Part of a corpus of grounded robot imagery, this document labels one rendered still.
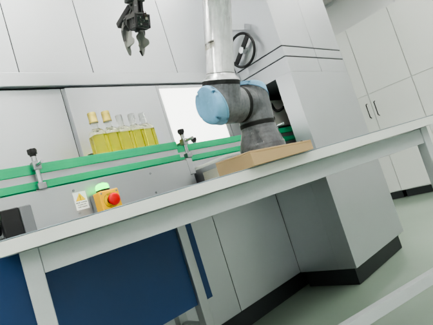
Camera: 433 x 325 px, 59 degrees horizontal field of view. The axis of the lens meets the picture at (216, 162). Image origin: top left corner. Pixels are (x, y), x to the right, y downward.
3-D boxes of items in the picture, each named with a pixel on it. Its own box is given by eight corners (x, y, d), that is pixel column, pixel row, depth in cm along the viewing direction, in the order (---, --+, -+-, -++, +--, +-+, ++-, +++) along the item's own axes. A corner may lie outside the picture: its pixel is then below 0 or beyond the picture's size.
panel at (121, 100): (229, 140, 221) (211, 86, 224) (232, 138, 219) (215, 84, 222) (83, 167, 159) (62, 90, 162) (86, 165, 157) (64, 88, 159)
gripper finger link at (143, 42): (149, 54, 151) (142, 30, 148) (140, 56, 155) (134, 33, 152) (154, 53, 153) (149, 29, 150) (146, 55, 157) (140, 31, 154)
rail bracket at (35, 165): (48, 189, 119) (36, 149, 120) (55, 184, 114) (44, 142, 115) (34, 193, 116) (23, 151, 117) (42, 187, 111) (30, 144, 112)
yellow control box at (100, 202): (114, 212, 129) (107, 191, 130) (124, 208, 124) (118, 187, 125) (95, 218, 124) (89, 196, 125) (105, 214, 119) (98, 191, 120)
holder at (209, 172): (218, 184, 178) (212, 167, 178) (261, 169, 158) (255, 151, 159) (190, 191, 166) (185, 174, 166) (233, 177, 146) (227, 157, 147)
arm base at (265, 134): (295, 144, 122) (288, 113, 122) (255, 151, 115) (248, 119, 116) (270, 151, 135) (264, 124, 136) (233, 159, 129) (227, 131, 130)
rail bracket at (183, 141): (176, 164, 167) (168, 137, 168) (200, 153, 155) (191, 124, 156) (171, 164, 165) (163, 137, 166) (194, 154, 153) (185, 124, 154)
